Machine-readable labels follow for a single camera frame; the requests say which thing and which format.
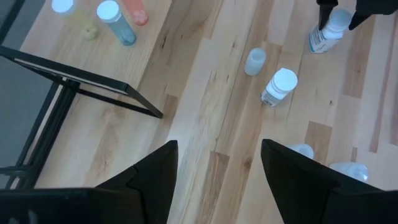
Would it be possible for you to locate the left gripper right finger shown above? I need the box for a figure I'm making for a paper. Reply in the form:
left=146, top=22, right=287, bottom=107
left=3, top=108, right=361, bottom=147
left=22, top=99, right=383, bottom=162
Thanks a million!
left=260, top=139, right=341, bottom=224

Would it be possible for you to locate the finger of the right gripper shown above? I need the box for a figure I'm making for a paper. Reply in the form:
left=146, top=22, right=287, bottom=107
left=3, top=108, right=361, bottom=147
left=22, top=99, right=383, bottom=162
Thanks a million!
left=348, top=11, right=366, bottom=30
left=316, top=0, right=339, bottom=30

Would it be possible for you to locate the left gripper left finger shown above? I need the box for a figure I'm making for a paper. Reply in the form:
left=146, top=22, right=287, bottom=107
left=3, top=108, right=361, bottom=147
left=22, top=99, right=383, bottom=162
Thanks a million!
left=95, top=139, right=179, bottom=224

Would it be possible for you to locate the large white melatonin bottle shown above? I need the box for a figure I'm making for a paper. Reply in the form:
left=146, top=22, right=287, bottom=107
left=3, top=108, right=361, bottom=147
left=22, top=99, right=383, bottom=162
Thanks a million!
left=308, top=7, right=353, bottom=54

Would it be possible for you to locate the translucent white plastic bottle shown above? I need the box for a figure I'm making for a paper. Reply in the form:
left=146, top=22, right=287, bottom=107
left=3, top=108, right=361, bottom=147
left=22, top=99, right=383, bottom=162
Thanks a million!
left=285, top=143, right=315, bottom=160
left=244, top=47, right=267, bottom=77
left=329, top=161, right=370, bottom=183

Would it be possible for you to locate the white bottle supplement facts label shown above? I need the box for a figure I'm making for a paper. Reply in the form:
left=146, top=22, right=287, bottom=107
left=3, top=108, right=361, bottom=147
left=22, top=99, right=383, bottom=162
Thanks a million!
left=259, top=67, right=299, bottom=108

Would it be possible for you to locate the blue pill vial white cap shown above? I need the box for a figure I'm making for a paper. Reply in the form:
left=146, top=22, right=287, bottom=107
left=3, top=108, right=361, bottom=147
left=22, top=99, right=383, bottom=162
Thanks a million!
left=96, top=0, right=137, bottom=47

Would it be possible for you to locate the black aluminium table frame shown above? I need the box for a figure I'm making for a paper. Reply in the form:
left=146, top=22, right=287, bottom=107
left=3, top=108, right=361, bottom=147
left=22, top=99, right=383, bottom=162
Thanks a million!
left=0, top=82, right=80, bottom=190

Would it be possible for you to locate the wooden shelf with black frame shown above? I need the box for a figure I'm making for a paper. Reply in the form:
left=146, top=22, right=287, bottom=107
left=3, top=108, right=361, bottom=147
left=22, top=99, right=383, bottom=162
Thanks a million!
left=0, top=0, right=174, bottom=119

